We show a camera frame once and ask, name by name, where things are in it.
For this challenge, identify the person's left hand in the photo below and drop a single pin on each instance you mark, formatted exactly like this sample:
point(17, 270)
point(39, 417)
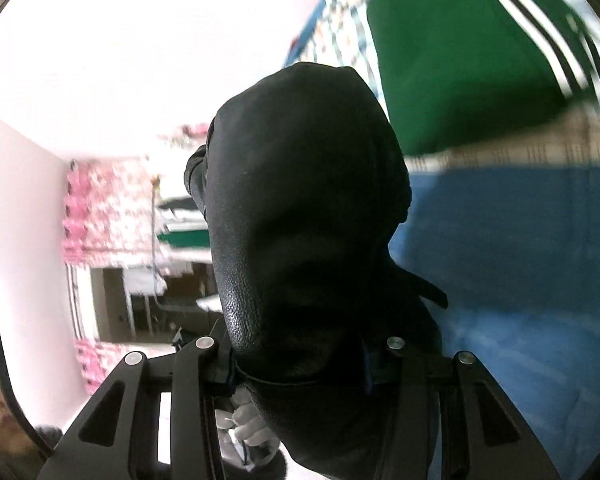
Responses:
point(250, 425)

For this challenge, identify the white puffer jackets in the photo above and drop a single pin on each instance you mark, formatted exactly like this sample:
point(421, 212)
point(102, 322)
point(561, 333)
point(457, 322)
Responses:
point(180, 217)

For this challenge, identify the black leather jacket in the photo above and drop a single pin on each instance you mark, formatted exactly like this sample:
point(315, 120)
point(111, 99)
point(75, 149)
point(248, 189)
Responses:
point(305, 210)

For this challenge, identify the person's dark fleece clothing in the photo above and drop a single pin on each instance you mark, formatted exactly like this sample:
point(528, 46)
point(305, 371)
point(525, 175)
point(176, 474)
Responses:
point(47, 438)

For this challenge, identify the green pants with white stripes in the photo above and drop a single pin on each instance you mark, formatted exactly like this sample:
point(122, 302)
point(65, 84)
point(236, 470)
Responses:
point(455, 50)

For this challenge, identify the green hanging garment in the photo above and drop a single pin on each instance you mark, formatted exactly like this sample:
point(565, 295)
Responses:
point(185, 240)

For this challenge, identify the pink floral curtain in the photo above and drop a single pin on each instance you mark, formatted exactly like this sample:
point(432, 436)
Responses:
point(90, 365)
point(115, 205)

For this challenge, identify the black metal clothes rack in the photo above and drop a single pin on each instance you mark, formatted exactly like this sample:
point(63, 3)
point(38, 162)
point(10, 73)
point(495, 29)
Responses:
point(155, 260)

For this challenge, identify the blue striped plaid bedsheet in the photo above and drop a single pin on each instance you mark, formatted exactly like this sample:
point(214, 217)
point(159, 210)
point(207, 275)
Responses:
point(505, 240)

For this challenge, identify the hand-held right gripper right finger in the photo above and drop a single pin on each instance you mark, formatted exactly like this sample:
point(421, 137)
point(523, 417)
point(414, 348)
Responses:
point(412, 385)

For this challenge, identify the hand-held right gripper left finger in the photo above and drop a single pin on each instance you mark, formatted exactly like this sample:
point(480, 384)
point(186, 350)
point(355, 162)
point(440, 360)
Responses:
point(195, 380)

